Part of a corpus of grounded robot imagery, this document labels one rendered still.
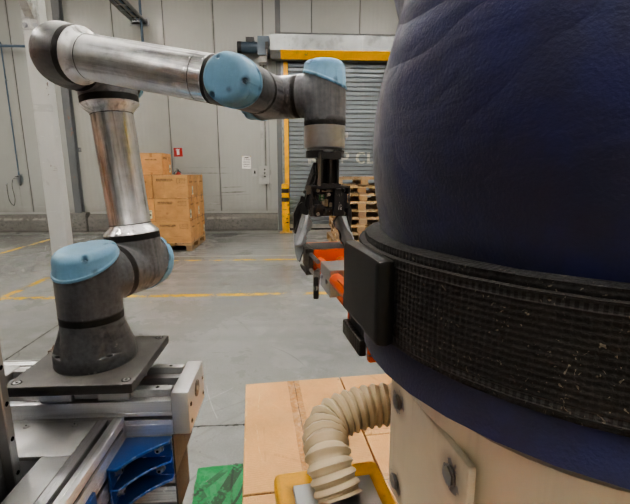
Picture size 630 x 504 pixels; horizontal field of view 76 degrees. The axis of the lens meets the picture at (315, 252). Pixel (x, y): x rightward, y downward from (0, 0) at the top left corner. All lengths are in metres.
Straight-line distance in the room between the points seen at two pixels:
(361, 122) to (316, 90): 9.37
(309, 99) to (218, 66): 0.17
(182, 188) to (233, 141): 2.93
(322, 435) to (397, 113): 0.29
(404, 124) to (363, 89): 10.05
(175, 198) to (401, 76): 7.44
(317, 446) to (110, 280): 0.59
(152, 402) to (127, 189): 0.44
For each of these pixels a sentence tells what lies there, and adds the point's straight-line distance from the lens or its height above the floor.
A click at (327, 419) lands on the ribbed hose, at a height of 1.19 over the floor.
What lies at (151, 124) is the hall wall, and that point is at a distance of 10.54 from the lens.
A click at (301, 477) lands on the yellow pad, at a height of 1.13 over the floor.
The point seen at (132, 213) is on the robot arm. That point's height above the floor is 1.32.
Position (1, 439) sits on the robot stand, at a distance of 0.84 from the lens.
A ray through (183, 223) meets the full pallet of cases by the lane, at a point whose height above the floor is 0.50.
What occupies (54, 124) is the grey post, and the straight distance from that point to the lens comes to 3.69.
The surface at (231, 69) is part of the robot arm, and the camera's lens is 0.64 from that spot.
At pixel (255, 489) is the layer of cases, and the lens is 1.31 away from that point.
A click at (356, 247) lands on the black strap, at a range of 0.18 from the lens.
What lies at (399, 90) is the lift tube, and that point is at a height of 1.44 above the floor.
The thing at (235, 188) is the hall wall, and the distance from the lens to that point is 10.08.
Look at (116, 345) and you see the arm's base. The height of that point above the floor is 1.08.
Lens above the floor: 1.41
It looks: 11 degrees down
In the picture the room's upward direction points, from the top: straight up
